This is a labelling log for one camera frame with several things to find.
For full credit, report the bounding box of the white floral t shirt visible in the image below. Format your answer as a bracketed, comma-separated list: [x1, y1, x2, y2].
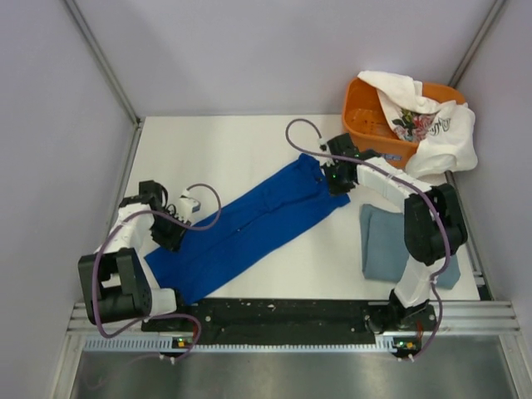
[357, 71, 478, 178]

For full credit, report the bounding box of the grey slotted cable duct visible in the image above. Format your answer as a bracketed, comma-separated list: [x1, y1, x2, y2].
[84, 334, 421, 353]

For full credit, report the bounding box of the orange plastic basket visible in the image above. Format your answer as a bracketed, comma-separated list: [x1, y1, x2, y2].
[340, 76, 466, 170]

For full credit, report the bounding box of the folded grey blue t shirt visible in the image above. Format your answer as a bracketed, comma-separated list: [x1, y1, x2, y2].
[358, 202, 461, 291]

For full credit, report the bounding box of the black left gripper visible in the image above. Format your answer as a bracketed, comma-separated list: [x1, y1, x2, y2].
[149, 209, 191, 253]

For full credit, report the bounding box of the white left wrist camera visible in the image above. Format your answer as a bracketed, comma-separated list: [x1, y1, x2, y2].
[175, 189, 201, 222]

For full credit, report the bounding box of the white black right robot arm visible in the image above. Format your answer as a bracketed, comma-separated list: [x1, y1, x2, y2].
[319, 134, 468, 332]

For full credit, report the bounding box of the blue printed t shirt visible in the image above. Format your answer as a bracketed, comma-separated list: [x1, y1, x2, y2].
[145, 154, 350, 304]

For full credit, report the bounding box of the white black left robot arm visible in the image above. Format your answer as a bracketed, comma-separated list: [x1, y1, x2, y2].
[77, 180, 189, 330]

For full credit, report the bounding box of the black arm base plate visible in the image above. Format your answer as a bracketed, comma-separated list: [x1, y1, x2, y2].
[140, 295, 438, 344]

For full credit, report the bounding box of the aluminium frame rail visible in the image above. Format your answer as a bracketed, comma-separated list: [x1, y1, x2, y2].
[66, 301, 520, 335]

